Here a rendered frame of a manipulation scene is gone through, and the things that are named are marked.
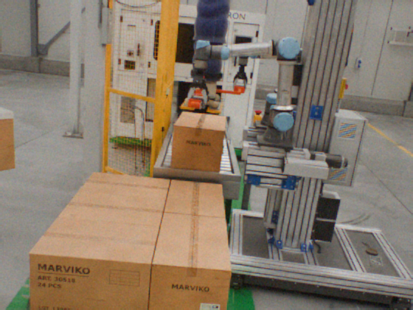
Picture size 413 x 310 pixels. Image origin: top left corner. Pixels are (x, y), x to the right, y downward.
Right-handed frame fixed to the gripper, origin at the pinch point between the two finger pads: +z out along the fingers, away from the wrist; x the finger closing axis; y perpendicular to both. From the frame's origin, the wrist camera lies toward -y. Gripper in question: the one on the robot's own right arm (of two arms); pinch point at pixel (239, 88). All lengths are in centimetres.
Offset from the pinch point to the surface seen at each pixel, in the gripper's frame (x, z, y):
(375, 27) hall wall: 362, -104, -853
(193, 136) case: -31, 37, 23
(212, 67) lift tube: -21.8, -17.6, 39.8
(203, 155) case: -22, 52, 23
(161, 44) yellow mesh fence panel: -73, -26, -45
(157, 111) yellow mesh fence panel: -73, 35, -45
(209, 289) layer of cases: -4, 82, 152
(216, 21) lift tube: -22, -48, 41
